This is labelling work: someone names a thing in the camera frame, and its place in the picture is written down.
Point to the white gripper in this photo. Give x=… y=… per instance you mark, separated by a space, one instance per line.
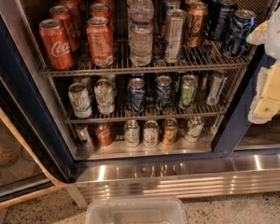
x=279 y=32

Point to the clear plastic water bottle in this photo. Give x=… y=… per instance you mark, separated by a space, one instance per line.
x=141 y=32

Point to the silver middle shelf can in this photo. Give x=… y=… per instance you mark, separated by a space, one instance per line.
x=217 y=84

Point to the green middle shelf can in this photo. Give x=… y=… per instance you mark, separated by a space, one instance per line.
x=187 y=91

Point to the middle shelf blue can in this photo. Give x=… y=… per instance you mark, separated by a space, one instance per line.
x=136 y=94

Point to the stainless steel fridge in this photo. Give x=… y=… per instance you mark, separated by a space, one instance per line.
x=231 y=156

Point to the open glass fridge door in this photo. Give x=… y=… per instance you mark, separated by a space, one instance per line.
x=23 y=176

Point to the front blue can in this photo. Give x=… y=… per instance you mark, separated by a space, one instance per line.
x=241 y=25

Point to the front gold brown can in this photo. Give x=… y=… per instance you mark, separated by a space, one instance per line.
x=197 y=20

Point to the front silver energy can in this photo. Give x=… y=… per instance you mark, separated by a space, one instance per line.
x=173 y=35

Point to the bottom right white can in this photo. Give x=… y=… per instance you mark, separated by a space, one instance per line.
x=194 y=129

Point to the bottom gold can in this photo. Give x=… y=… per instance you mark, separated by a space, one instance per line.
x=170 y=129

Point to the front orange soda can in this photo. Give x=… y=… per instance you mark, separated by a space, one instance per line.
x=100 y=41

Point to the white 7up can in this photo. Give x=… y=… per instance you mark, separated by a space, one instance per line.
x=104 y=96
x=80 y=100

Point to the bottom red Coke can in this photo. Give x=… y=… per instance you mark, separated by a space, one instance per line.
x=103 y=133

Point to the left white 7UP can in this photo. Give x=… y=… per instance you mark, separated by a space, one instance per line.
x=80 y=100

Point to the bottom silver can left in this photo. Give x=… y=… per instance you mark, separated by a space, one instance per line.
x=84 y=135

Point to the front left Coca-Cola can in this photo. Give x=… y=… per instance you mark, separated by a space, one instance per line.
x=56 y=44

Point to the clear plastic bin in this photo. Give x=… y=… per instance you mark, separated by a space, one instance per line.
x=137 y=211

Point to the top wire shelf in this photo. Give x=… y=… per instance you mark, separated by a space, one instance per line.
x=204 y=58

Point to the wire shelf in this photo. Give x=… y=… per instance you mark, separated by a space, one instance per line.
x=123 y=112
x=204 y=58

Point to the middle wire shelf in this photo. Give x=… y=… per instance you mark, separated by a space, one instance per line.
x=123 y=112

